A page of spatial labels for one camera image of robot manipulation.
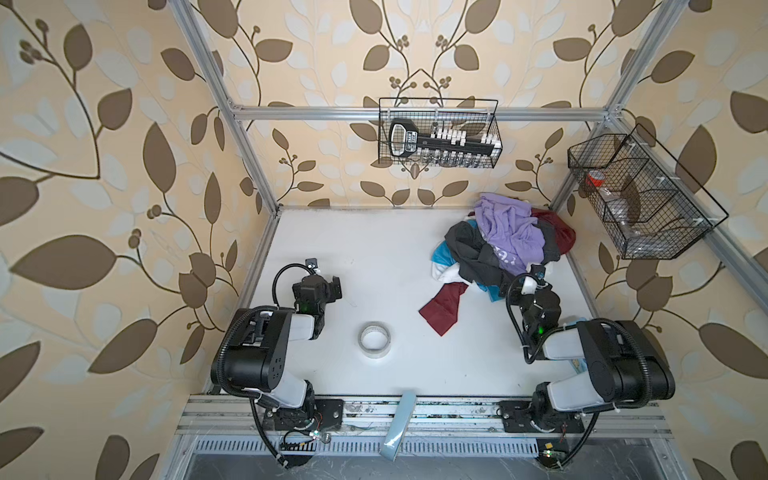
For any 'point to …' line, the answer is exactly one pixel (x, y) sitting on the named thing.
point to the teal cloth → (444, 257)
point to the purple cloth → (507, 225)
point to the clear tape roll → (374, 339)
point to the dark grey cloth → (479, 261)
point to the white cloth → (450, 274)
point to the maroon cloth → (442, 309)
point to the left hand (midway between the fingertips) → (321, 277)
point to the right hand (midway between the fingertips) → (521, 278)
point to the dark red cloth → (565, 235)
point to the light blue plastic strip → (398, 428)
